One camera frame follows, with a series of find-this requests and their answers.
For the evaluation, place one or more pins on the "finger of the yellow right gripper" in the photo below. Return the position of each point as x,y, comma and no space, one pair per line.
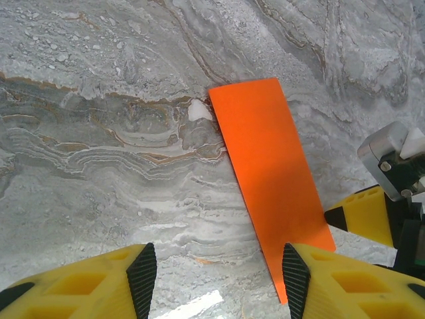
365,216

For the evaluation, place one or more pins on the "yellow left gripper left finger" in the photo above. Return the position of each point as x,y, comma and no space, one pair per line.
83,292

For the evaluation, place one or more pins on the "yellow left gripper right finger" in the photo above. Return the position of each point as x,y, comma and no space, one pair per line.
348,289

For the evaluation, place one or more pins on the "orange paper sheet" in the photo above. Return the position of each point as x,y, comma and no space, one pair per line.
265,149

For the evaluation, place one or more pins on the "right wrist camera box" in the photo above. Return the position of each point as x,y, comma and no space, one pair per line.
378,149

